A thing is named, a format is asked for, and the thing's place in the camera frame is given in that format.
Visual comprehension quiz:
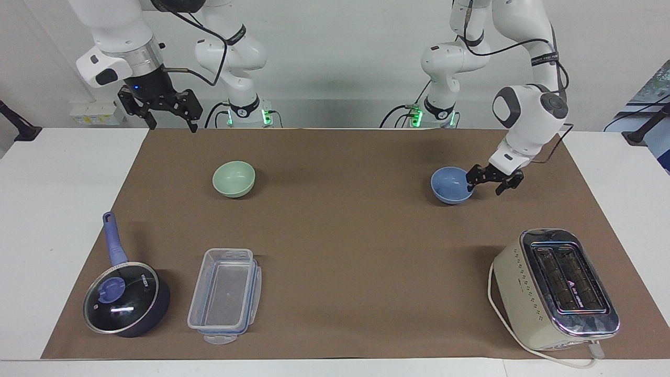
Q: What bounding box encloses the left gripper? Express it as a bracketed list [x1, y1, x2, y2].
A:
[465, 164, 525, 196]

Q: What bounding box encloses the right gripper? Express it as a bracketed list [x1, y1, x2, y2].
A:
[117, 66, 204, 133]

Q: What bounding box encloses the blue bowl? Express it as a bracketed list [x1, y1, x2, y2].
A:
[430, 167, 475, 205]

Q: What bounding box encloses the green bowl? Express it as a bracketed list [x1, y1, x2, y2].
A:
[212, 161, 256, 198]

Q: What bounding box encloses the cream and chrome toaster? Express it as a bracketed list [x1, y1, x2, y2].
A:
[492, 228, 621, 351]

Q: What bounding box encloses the black stand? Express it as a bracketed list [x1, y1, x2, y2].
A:
[0, 99, 43, 142]
[621, 102, 670, 147]

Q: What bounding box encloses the glass lid with blue knob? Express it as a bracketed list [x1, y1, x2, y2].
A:
[84, 262, 160, 335]

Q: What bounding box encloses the clear plastic container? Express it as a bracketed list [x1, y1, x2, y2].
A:
[187, 248, 263, 346]

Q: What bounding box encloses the dark blue saucepan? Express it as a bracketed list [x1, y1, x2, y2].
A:
[83, 212, 171, 338]

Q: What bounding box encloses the black cable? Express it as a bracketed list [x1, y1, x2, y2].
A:
[154, 0, 229, 87]
[379, 103, 417, 128]
[452, 0, 571, 98]
[533, 123, 575, 164]
[204, 101, 231, 129]

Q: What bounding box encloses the white toaster cable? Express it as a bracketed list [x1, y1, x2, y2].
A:
[487, 262, 606, 369]

